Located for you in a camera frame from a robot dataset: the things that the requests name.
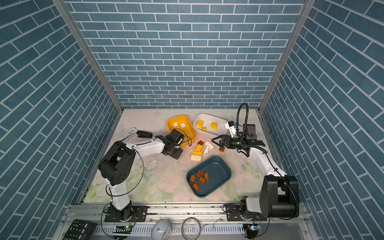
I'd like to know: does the yellow lego block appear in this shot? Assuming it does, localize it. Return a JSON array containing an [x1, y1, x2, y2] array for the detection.
[[196, 144, 204, 153]]

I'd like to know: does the white plastic bin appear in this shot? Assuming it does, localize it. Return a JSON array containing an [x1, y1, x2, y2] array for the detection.
[[193, 114, 228, 138]]

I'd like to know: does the grey computer mouse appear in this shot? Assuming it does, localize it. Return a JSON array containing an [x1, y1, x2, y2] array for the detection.
[[151, 219, 173, 240]]

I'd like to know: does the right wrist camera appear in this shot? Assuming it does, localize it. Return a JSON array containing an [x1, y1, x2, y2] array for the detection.
[[225, 121, 238, 138]]

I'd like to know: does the coiled black cable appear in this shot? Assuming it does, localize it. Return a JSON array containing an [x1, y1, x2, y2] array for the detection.
[[181, 217, 202, 240]]

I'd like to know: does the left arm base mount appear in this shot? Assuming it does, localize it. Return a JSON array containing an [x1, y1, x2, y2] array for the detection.
[[103, 205, 148, 223]]

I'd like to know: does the white long lego brick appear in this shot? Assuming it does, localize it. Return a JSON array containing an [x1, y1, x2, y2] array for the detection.
[[191, 155, 202, 162]]

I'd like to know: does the teal plastic bin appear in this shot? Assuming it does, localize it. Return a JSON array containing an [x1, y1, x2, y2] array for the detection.
[[186, 156, 232, 198]]

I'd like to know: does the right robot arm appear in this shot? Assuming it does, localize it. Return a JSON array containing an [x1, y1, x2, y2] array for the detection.
[[211, 135, 300, 220]]

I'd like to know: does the yellow lego cube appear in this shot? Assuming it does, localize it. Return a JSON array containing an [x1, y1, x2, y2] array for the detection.
[[197, 120, 204, 128], [211, 123, 218, 130]]

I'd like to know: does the white flat lego plate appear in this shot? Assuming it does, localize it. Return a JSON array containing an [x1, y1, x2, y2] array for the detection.
[[205, 141, 214, 150]]

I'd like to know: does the black stapler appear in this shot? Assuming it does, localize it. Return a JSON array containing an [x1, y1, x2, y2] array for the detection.
[[137, 131, 153, 139]]

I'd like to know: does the yellow lego cube front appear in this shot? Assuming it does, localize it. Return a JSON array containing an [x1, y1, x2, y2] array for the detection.
[[211, 123, 218, 130]]

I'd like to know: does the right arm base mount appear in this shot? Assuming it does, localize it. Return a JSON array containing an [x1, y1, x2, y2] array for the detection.
[[222, 203, 267, 222]]

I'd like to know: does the black remote keypad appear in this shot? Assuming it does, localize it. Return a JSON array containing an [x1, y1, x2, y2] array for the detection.
[[63, 219, 97, 240]]

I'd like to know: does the toothpaste tube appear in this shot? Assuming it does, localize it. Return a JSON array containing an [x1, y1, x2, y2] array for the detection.
[[121, 128, 138, 143]]

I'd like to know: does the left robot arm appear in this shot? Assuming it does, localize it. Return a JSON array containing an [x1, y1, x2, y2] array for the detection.
[[98, 129, 192, 212]]

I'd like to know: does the yellow plastic bin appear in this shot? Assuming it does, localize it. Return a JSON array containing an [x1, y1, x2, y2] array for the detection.
[[167, 115, 197, 144]]

